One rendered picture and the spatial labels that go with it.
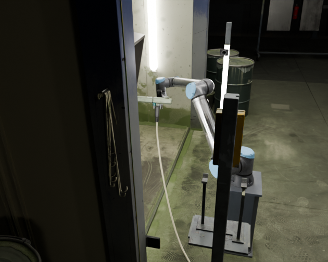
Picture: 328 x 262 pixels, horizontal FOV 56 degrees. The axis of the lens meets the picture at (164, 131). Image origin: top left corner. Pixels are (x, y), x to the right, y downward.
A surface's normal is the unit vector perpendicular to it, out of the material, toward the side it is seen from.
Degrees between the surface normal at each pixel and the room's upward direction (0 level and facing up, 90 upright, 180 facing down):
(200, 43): 90
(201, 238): 0
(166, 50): 90
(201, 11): 90
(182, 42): 90
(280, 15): 81
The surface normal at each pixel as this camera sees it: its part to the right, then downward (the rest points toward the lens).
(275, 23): -0.25, 0.29
